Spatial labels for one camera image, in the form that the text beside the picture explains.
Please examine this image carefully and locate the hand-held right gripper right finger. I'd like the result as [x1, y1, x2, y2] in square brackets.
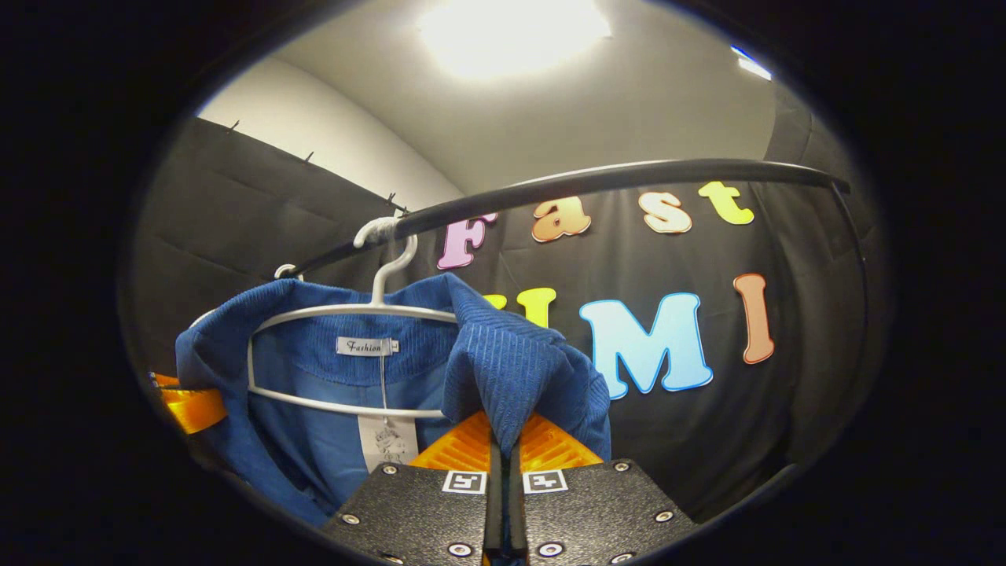
[505, 413, 698, 566]

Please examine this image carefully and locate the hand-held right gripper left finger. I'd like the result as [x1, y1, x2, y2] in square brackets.
[321, 410, 504, 566]

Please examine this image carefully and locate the blue corduroy jacket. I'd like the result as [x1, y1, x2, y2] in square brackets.
[174, 273, 612, 527]

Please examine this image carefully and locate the black clothes rack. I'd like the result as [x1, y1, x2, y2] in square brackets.
[292, 159, 873, 331]

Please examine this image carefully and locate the small ceiling light panel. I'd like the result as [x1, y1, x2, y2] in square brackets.
[731, 46, 775, 82]

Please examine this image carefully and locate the large ceiling light panel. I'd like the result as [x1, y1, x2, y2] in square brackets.
[417, 0, 614, 79]

